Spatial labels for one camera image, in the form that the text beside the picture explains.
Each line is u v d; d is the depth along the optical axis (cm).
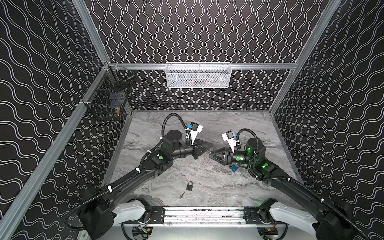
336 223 39
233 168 89
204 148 67
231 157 61
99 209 38
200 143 63
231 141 64
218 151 69
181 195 82
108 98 96
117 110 82
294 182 50
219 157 69
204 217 75
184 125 60
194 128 61
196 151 60
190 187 84
